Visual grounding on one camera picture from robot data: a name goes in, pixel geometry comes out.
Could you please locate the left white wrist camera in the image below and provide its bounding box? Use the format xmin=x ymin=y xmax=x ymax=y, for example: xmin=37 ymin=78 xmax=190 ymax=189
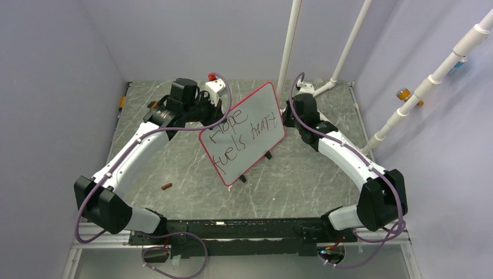
xmin=204 ymin=73 xmax=227 ymax=105

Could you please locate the orange wall knob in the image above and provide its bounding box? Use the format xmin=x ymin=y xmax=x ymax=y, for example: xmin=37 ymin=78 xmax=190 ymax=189
xmin=396 ymin=88 xmax=412 ymax=102

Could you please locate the white PVC pipe frame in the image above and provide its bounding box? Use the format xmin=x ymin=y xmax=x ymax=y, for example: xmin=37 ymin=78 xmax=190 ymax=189
xmin=295 ymin=10 xmax=492 ymax=156

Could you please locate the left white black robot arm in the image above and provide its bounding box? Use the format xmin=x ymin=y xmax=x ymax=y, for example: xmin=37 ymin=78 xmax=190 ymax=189
xmin=74 ymin=74 xmax=231 ymax=244

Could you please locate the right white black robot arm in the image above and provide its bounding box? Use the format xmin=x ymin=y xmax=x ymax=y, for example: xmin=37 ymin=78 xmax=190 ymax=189
xmin=283 ymin=93 xmax=408 ymax=241

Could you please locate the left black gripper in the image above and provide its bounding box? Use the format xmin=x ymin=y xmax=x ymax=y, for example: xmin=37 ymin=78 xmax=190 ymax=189
xmin=184 ymin=91 xmax=226 ymax=131

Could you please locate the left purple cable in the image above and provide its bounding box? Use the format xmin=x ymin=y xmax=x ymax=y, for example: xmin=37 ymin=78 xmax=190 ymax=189
xmin=74 ymin=71 xmax=233 ymax=279

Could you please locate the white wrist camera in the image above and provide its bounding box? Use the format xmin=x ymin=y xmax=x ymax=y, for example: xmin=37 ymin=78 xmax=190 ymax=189
xmin=204 ymin=73 xmax=227 ymax=105
xmin=295 ymin=80 xmax=315 ymax=95

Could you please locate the brown marker cap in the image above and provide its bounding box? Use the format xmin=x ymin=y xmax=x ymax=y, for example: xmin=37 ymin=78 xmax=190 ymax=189
xmin=161 ymin=183 xmax=173 ymax=191

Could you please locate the orange-handled tool at edge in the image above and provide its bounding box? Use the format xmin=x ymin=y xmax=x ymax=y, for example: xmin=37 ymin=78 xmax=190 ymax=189
xmin=117 ymin=96 xmax=126 ymax=118

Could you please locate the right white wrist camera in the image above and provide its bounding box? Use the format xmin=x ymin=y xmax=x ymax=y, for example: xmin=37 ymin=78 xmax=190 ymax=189
xmin=295 ymin=80 xmax=315 ymax=95

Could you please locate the red-framed whiteboard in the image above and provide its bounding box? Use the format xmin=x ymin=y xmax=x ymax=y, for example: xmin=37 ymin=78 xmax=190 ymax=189
xmin=199 ymin=82 xmax=285 ymax=187

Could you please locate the blue wall clip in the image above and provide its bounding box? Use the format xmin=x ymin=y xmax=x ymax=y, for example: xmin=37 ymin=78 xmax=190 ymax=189
xmin=453 ymin=56 xmax=467 ymax=69

